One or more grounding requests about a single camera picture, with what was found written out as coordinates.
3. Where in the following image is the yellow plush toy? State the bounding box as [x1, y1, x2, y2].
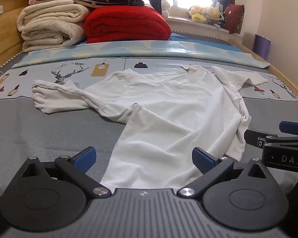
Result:
[187, 5, 208, 23]

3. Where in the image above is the cream folded blanket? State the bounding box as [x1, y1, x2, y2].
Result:
[16, 3, 91, 54]

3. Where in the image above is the white t-shirt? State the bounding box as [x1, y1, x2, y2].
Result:
[31, 64, 268, 191]

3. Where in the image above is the red folded blanket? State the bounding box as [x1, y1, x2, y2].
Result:
[84, 5, 172, 44]

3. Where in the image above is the wooden bed side rail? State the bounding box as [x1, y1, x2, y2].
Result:
[230, 38, 298, 102]

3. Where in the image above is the white bear plush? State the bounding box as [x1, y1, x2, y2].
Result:
[161, 0, 171, 18]

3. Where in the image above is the purple box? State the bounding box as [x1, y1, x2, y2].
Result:
[254, 34, 271, 61]

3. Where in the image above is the dark star-print folded quilt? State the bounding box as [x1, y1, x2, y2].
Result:
[37, 0, 146, 8]

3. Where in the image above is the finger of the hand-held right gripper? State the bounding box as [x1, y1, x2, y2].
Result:
[279, 121, 298, 136]
[244, 129, 278, 152]

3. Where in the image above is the wooden headboard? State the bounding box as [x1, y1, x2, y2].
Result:
[0, 0, 40, 66]

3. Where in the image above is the windowsill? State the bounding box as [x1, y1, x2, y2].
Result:
[164, 15, 244, 42]

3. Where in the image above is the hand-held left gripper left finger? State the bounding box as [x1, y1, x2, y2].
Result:
[21, 146, 112, 199]

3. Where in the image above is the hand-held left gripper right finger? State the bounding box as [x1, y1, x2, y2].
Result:
[177, 147, 267, 199]

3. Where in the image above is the light blue patterned blanket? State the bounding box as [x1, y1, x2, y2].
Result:
[12, 39, 271, 69]

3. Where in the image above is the dark red plush pillow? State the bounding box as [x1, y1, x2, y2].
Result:
[224, 3, 246, 35]

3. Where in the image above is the blue sheet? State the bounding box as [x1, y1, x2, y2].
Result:
[169, 33, 189, 42]

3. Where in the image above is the plush doll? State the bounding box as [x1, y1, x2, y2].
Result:
[205, 5, 226, 28]

